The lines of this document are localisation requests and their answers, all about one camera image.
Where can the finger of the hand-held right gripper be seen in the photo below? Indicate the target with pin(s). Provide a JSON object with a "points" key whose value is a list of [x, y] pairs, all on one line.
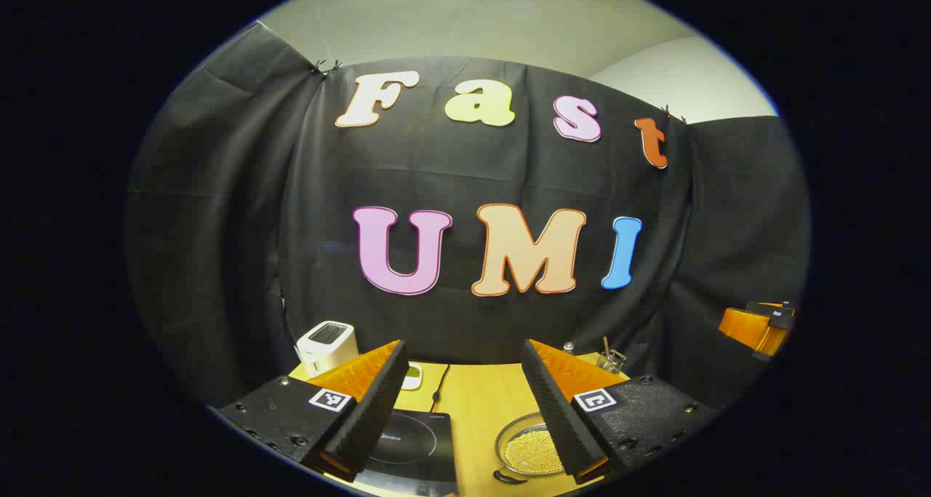
{"points": [[745, 329]]}

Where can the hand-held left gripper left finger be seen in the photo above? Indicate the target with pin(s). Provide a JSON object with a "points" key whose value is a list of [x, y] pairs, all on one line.
{"points": [[378, 402]]}

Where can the black induction cooktop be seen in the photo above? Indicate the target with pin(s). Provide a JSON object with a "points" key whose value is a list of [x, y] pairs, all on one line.
{"points": [[414, 446]]}

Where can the white divided dish of beans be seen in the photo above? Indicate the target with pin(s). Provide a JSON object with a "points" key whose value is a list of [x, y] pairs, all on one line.
{"points": [[412, 375]]}

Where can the white toaster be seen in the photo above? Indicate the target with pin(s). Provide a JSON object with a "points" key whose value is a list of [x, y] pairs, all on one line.
{"points": [[324, 344]]}

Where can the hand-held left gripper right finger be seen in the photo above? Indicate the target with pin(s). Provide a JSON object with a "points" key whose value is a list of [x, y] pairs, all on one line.
{"points": [[553, 410]]}

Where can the glass cup with stick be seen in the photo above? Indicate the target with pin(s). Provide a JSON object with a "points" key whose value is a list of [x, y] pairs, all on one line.
{"points": [[614, 359]]}

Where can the steel pot with soybeans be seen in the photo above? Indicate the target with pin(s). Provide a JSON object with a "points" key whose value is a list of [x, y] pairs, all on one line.
{"points": [[531, 450]]}

